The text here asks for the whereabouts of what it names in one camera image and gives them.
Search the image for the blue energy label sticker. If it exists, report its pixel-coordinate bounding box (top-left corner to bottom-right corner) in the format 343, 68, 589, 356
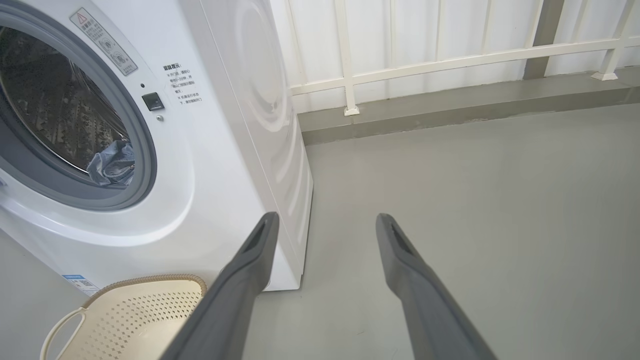
62, 273, 101, 297

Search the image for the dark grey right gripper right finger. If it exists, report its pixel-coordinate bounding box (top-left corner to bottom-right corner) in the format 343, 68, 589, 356
376, 213, 498, 360

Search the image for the white front-load washing machine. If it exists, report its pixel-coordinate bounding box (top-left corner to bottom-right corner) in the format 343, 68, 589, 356
0, 0, 315, 297

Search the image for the black square door latch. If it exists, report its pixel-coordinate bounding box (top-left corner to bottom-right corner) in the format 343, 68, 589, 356
141, 92, 165, 112

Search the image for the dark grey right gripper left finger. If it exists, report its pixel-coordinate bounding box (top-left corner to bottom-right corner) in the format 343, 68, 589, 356
160, 212, 280, 360

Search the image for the blue printed garment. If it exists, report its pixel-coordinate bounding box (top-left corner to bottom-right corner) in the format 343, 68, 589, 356
87, 139, 136, 187

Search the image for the white metal railing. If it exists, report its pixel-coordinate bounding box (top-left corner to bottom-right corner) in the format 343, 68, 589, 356
270, 0, 640, 117

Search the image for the cream perforated basket brown rim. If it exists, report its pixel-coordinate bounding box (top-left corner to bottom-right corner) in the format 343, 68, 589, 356
40, 274, 208, 360

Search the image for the grey warning sticker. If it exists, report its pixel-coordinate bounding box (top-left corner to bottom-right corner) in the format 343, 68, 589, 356
69, 7, 139, 77

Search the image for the stainless steel washing machine drum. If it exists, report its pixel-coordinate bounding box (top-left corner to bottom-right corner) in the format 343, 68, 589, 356
0, 26, 132, 173

